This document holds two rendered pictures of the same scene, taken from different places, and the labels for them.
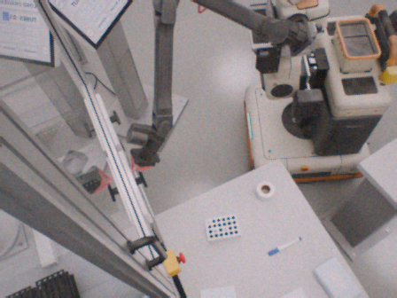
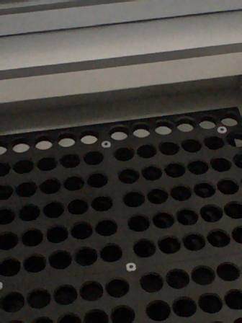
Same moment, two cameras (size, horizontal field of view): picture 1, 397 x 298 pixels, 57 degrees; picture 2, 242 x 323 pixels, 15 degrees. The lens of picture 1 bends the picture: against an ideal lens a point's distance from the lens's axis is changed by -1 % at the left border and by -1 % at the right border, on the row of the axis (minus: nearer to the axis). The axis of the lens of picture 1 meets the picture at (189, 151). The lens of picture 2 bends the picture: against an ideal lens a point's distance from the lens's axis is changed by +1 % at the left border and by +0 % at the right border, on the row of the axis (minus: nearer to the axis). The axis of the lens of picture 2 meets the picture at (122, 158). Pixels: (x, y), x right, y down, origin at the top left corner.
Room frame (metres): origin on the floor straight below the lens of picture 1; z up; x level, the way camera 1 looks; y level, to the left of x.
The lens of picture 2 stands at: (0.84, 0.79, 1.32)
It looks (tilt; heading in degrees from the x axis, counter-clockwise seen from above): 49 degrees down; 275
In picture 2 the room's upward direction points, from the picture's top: straight up
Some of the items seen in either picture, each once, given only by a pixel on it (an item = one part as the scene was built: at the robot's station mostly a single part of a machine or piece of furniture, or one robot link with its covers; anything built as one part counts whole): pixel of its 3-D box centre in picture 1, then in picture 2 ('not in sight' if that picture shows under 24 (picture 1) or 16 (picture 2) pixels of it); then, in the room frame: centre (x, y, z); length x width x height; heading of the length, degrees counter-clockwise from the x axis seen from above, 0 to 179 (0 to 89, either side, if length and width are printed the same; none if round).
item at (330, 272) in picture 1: (336, 281); not in sight; (0.12, -0.41, 0.78); 0.15 x 0.10 x 0.04; 20
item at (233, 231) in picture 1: (222, 228); not in sight; (0.39, -0.06, 0.78); 0.12 x 0.08 x 0.04; 88
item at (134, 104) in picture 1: (127, 67); not in sight; (1.54, 0.27, 0.51); 0.50 x 0.45 x 1.02; 54
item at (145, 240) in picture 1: (151, 252); not in sight; (0.19, 0.12, 1.45); 0.05 x 0.03 x 0.19; 104
